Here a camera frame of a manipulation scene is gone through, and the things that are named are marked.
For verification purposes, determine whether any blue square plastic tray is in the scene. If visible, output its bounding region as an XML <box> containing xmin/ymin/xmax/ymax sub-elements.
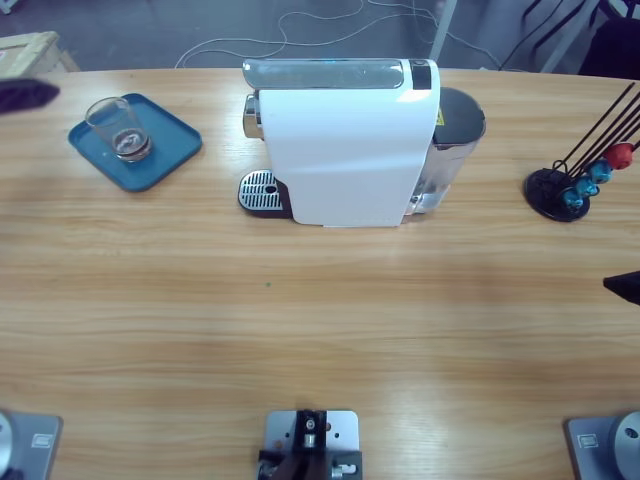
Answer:
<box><xmin>67</xmin><ymin>92</ymin><xmax>204</xmax><ymax>194</ymax></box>

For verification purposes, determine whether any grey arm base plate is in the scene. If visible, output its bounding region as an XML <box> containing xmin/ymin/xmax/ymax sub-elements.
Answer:
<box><xmin>0</xmin><ymin>409</ymin><xmax>65</xmax><ymax>480</ymax></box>
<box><xmin>563</xmin><ymin>410</ymin><xmax>640</xmax><ymax>480</ymax></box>

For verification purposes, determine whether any white capsule coffee machine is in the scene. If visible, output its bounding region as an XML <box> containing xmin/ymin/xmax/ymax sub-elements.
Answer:
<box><xmin>243</xmin><ymin>58</ymin><xmax>442</xmax><ymax>230</ymax></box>

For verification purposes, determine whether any water tank with black lid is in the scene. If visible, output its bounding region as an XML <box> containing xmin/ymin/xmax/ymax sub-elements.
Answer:
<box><xmin>402</xmin><ymin>86</ymin><xmax>487</xmax><ymax>226</ymax></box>

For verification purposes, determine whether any black capsule holder with rods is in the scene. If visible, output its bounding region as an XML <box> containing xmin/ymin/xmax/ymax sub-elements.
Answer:
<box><xmin>523</xmin><ymin>82</ymin><xmax>640</xmax><ymax>223</ymax></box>

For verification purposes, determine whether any red coffee capsule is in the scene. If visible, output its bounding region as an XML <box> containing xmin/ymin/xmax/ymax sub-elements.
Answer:
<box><xmin>606</xmin><ymin>141</ymin><xmax>636</xmax><ymax>170</ymax></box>

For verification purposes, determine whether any white floor cable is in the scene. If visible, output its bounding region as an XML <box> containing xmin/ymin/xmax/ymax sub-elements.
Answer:
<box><xmin>173</xmin><ymin>0</ymin><xmax>501</xmax><ymax>70</ymax></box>

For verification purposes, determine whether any black power cord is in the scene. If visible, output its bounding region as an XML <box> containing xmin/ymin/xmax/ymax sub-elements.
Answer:
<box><xmin>498</xmin><ymin>0</ymin><xmax>599</xmax><ymax>71</ymax></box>

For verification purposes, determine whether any white metal table leg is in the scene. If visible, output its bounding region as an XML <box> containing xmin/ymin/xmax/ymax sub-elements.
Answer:
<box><xmin>428</xmin><ymin>0</ymin><xmax>457</xmax><ymax>62</ymax></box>

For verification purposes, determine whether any clear glass cup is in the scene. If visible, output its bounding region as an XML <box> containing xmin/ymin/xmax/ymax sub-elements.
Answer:
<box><xmin>83</xmin><ymin>96</ymin><xmax>154</xmax><ymax>164</ymax></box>

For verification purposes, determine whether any light wooden crate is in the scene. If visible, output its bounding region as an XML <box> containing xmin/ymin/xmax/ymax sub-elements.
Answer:
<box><xmin>0</xmin><ymin>30</ymin><xmax>81</xmax><ymax>77</ymax></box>

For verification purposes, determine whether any black drip tray silver grille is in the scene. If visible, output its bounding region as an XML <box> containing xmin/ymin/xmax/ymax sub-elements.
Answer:
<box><xmin>237</xmin><ymin>168</ymin><xmax>294</xmax><ymax>221</ymax></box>

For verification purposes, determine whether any white slanted metal bar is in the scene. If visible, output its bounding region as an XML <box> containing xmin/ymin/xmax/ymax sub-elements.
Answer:
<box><xmin>542</xmin><ymin>0</ymin><xmax>601</xmax><ymax>75</ymax></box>

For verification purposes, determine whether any black chair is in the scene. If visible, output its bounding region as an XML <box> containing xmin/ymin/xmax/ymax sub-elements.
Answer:
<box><xmin>579</xmin><ymin>17</ymin><xmax>640</xmax><ymax>81</ymax></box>

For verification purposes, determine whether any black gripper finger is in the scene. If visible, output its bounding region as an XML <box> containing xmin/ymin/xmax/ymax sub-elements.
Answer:
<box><xmin>602</xmin><ymin>269</ymin><xmax>640</xmax><ymax>306</ymax></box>
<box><xmin>0</xmin><ymin>76</ymin><xmax>62</xmax><ymax>114</ymax></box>

